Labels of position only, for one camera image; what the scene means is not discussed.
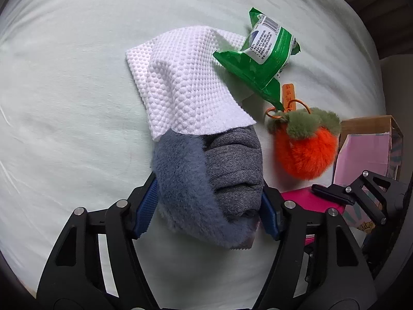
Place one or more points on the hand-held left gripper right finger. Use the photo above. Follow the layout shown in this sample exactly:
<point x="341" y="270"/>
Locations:
<point x="269" y="213"/>

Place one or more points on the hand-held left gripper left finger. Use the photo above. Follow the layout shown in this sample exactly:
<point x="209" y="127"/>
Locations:
<point x="147" y="207"/>

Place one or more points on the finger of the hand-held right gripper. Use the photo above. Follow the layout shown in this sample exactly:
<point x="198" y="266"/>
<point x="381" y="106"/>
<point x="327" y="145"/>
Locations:
<point x="332" y="193"/>

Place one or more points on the blue-grey fluffy cloth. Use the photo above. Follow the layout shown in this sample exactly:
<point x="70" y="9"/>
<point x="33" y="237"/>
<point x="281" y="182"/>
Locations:
<point x="206" y="180"/>

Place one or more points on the magenta zipper pouch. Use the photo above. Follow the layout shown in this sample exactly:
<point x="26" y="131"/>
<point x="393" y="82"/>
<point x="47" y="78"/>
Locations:
<point x="303" y="200"/>

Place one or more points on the pink cardboard box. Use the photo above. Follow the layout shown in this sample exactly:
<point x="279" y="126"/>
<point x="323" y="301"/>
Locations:
<point x="364" y="151"/>

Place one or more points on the white dotted cloth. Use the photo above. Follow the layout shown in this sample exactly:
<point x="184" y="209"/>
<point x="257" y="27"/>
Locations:
<point x="187" y="84"/>

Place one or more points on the pale green bed sheet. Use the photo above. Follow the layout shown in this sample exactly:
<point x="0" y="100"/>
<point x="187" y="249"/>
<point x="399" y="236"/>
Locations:
<point x="71" y="80"/>

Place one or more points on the green wet wipes packet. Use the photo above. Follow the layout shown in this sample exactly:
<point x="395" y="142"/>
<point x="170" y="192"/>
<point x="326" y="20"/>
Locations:
<point x="261" y="55"/>

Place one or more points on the dark curtain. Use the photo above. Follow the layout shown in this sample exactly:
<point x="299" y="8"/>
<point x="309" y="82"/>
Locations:
<point x="380" y="3"/>

